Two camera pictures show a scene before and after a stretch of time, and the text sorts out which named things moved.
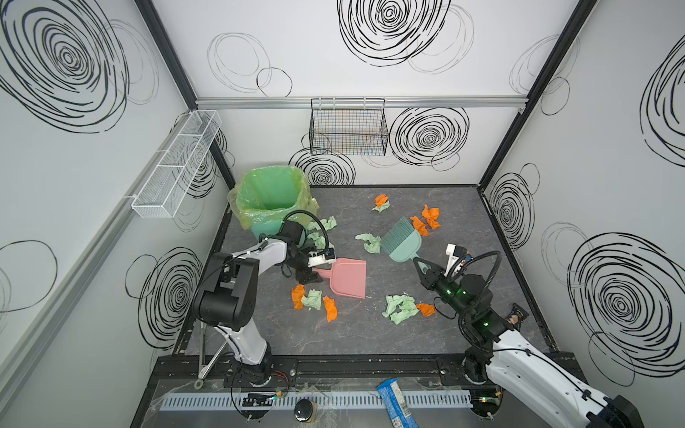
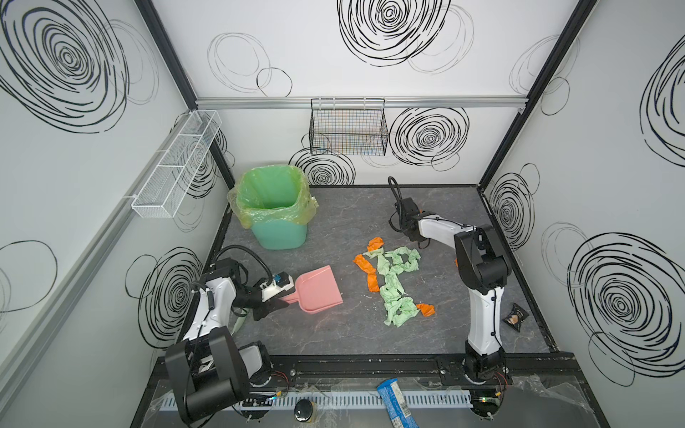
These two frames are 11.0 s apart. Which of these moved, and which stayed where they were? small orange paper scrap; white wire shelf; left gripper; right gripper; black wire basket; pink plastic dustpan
Moved: pink plastic dustpan; left gripper; right gripper
Stayed: small orange paper scrap; black wire basket; white wire shelf
